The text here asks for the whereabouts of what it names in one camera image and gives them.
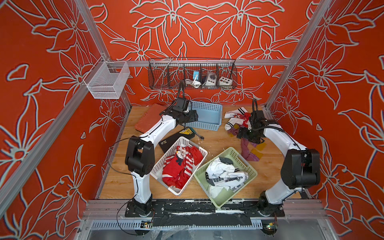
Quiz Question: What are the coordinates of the blue perforated plastic basket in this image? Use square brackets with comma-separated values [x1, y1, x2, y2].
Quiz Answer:
[186, 101, 223, 131]

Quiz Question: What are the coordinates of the red christmas sock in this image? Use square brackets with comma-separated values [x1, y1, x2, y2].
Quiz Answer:
[190, 146, 203, 166]

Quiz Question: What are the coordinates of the red white striped sock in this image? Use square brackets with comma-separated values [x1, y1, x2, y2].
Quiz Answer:
[179, 147, 194, 180]

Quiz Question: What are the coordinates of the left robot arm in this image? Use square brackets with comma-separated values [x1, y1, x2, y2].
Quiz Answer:
[125, 110, 198, 215]

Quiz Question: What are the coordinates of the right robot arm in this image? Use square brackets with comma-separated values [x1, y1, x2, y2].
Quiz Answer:
[237, 121, 321, 217]

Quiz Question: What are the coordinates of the green perforated plastic basket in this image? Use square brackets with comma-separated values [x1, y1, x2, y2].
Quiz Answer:
[194, 147, 258, 208]

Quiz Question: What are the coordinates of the white perforated plastic basket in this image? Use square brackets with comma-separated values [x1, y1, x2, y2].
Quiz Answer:
[151, 137, 208, 196]

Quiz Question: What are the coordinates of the black case yellow label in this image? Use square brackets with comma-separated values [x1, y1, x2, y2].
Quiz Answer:
[159, 127, 195, 153]

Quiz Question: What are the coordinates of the orange plastic tool case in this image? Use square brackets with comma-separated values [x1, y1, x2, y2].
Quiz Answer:
[135, 104, 167, 133]

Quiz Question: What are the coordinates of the white striped sock at back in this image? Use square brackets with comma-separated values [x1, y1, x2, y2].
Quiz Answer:
[225, 107, 248, 119]

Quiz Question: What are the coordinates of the blue white charger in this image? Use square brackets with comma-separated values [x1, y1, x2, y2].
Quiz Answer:
[193, 71, 200, 82]

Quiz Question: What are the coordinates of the white round socket adapter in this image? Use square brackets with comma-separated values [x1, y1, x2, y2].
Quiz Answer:
[204, 72, 217, 87]

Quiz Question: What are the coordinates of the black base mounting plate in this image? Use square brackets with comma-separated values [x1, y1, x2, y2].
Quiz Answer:
[119, 199, 286, 227]

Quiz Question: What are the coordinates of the ratchet wrench green handle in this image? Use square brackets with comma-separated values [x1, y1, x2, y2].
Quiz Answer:
[190, 127, 205, 141]

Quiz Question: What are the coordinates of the black wire wall basket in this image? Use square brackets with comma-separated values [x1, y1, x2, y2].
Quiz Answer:
[148, 57, 238, 90]

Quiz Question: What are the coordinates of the white wire mesh basket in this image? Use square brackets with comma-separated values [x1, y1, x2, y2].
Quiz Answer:
[83, 61, 131, 100]

